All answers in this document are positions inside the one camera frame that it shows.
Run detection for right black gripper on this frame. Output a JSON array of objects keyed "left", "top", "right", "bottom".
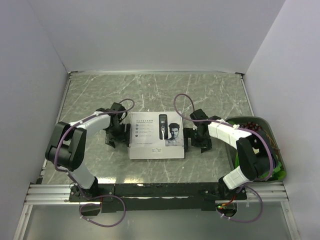
[{"left": 182, "top": 127, "right": 212, "bottom": 153}]

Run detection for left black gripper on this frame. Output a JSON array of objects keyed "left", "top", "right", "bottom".
[{"left": 106, "top": 122, "right": 132, "bottom": 148}]

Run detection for white hair clipper kit box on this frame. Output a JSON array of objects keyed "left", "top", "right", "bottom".
[{"left": 128, "top": 111, "right": 185, "bottom": 160}]

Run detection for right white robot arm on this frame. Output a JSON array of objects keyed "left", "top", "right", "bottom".
[{"left": 184, "top": 109, "right": 279, "bottom": 199}]

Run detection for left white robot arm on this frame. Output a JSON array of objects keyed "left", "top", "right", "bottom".
[{"left": 45, "top": 102, "right": 132, "bottom": 201}]

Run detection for fake dark grapes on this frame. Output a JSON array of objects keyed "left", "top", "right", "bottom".
[{"left": 239, "top": 121, "right": 263, "bottom": 132}]

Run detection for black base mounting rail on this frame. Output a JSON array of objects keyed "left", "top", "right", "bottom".
[{"left": 69, "top": 182, "right": 247, "bottom": 213}]

